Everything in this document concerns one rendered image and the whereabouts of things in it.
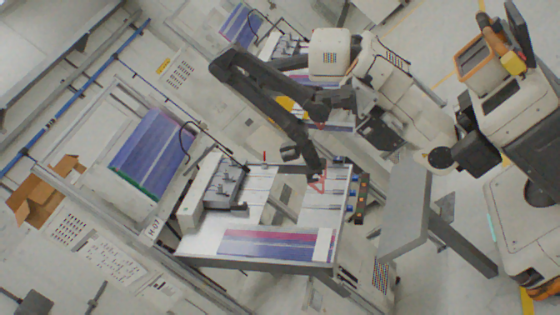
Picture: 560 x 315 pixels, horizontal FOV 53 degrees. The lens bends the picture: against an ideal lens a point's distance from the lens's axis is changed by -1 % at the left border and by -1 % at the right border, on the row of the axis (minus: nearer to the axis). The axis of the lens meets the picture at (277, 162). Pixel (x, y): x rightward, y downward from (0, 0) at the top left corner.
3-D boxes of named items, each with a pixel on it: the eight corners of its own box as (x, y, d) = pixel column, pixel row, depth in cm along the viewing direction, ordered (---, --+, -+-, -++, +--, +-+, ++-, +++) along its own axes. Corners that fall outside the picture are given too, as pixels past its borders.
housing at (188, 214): (227, 172, 305) (222, 152, 297) (198, 237, 267) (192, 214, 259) (213, 172, 307) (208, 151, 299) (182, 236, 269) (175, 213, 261)
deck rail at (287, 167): (353, 173, 289) (352, 164, 285) (352, 176, 287) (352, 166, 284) (221, 169, 307) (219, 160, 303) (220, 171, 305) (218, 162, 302)
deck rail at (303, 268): (334, 274, 237) (332, 263, 233) (333, 277, 235) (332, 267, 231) (177, 261, 255) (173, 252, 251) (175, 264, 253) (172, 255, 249)
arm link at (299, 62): (236, 81, 245) (235, 60, 248) (247, 92, 258) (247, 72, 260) (336, 62, 231) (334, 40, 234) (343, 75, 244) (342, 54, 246)
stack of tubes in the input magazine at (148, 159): (196, 136, 292) (154, 103, 285) (159, 201, 253) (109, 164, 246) (183, 149, 299) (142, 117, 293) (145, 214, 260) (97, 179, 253)
